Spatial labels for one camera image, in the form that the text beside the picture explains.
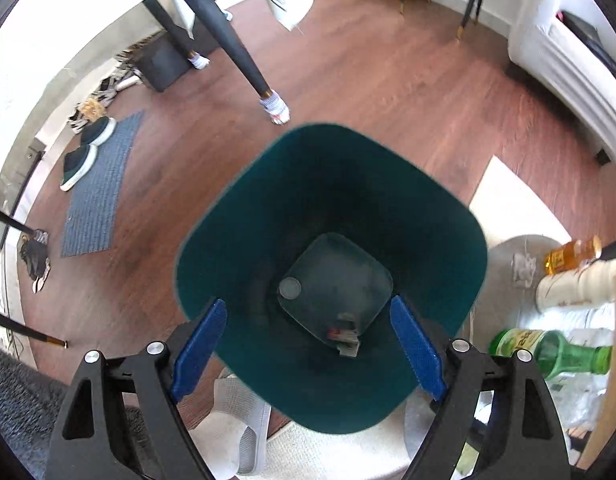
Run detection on amber drink bottle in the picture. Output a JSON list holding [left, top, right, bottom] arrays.
[[543, 235, 602, 275]]

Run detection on dark green slipper near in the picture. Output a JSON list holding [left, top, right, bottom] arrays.
[[60, 144, 98, 192]]

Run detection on small low round table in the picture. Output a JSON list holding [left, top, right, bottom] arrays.
[[467, 234, 614, 351]]

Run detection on dark green trash bin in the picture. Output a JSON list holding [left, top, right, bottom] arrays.
[[175, 124, 487, 434]]

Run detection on dark green slipper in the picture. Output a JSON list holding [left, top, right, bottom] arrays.
[[60, 144, 98, 192], [80, 116, 117, 146]]

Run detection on dark green slipper far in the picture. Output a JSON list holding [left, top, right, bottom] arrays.
[[80, 116, 117, 146]]

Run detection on white slipper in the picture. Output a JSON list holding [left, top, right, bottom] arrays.
[[189, 368, 271, 479]]

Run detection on black storage box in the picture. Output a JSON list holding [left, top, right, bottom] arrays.
[[131, 32, 192, 92]]

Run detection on grey armchair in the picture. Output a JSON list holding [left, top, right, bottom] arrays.
[[508, 0, 616, 166]]

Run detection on green glass bottle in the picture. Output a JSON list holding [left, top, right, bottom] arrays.
[[489, 328, 613, 379]]

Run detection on grey striped door mat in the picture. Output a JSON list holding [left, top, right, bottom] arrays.
[[61, 112, 144, 258]]

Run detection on white plastic bottle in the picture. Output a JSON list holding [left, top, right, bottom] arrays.
[[535, 259, 616, 313]]

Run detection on cream rug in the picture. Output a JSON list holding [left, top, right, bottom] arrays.
[[468, 156, 570, 248]]

